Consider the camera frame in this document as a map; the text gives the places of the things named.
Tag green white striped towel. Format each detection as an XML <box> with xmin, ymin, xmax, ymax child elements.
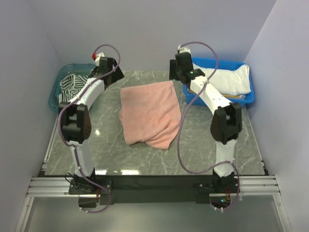
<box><xmin>58</xmin><ymin>73</ymin><xmax>88</xmax><ymax>103</ymax></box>

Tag pink terry towel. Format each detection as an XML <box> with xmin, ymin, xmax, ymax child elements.
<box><xmin>119</xmin><ymin>81</ymin><xmax>181</xmax><ymax>150</ymax></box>

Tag white terry towel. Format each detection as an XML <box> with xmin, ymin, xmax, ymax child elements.
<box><xmin>193</xmin><ymin>63</ymin><xmax>252</xmax><ymax>96</ymax></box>

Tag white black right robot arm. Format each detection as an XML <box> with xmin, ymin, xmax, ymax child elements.
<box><xmin>175</xmin><ymin>52</ymin><xmax>242</xmax><ymax>193</ymax></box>

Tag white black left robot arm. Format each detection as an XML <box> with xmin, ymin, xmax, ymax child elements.
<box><xmin>58</xmin><ymin>53</ymin><xmax>124</xmax><ymax>194</ymax></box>

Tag yellow white striped towel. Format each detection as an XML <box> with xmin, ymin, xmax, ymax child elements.
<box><xmin>187</xmin><ymin>89</ymin><xmax>246</xmax><ymax>99</ymax></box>

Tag teal plastic laundry basket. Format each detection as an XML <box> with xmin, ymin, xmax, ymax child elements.
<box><xmin>48</xmin><ymin>63</ymin><xmax>95</xmax><ymax>112</ymax></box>

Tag blue plastic bin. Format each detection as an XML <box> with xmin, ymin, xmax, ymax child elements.
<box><xmin>182</xmin><ymin>57</ymin><xmax>255</xmax><ymax>110</ymax></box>

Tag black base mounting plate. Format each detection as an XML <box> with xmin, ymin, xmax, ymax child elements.
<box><xmin>69</xmin><ymin>174</ymin><xmax>238</xmax><ymax>205</ymax></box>

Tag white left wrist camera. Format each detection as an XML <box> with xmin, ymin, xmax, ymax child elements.
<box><xmin>92</xmin><ymin>52</ymin><xmax>105</xmax><ymax>66</ymax></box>

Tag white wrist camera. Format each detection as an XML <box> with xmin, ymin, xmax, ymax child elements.
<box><xmin>177</xmin><ymin>45</ymin><xmax>191</xmax><ymax>54</ymax></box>
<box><xmin>92</xmin><ymin>52</ymin><xmax>105</xmax><ymax>66</ymax></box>

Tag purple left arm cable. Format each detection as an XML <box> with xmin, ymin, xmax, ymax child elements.
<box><xmin>58</xmin><ymin>44</ymin><xmax>121</xmax><ymax>214</ymax></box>

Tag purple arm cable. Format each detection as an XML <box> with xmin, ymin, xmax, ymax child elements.
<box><xmin>58</xmin><ymin>44</ymin><xmax>121</xmax><ymax>214</ymax></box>
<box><xmin>177</xmin><ymin>41</ymin><xmax>241</xmax><ymax>210</ymax></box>

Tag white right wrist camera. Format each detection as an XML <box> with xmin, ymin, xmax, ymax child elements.
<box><xmin>177</xmin><ymin>45</ymin><xmax>191</xmax><ymax>54</ymax></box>

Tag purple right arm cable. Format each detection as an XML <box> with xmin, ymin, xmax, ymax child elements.
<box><xmin>177</xmin><ymin>41</ymin><xmax>241</xmax><ymax>210</ymax></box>

